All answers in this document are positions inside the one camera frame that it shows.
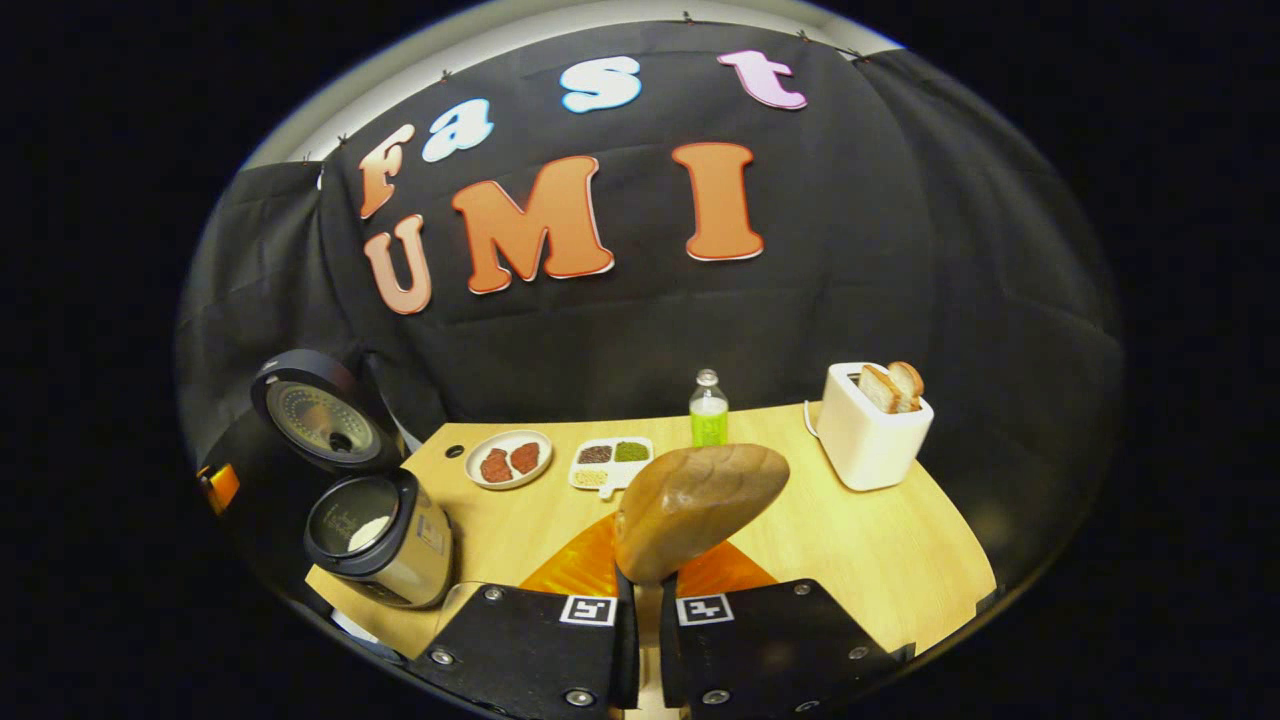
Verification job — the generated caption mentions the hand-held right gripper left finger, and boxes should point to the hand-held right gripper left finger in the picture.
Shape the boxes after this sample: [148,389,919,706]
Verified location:
[410,515,642,715]

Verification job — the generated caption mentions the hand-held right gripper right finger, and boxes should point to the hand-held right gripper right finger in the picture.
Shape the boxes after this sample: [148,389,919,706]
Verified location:
[658,541,907,719]

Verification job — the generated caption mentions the wooden spoon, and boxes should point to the wooden spoon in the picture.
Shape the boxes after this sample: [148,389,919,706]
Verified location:
[613,444,791,651]

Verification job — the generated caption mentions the white divided dish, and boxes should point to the white divided dish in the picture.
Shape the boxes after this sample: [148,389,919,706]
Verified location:
[568,437,655,500]

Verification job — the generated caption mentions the round white plate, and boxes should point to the round white plate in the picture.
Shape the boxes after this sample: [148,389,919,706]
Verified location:
[465,430,554,491]

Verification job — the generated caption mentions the white toaster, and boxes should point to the white toaster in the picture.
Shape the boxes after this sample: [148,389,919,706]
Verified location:
[815,362,935,492]

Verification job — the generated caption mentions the green label drink bottle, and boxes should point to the green label drink bottle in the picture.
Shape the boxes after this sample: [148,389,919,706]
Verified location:
[689,369,730,448]

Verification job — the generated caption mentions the row of black cloth clips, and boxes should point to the row of black cloth clips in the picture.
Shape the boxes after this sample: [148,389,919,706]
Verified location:
[300,10,871,166]

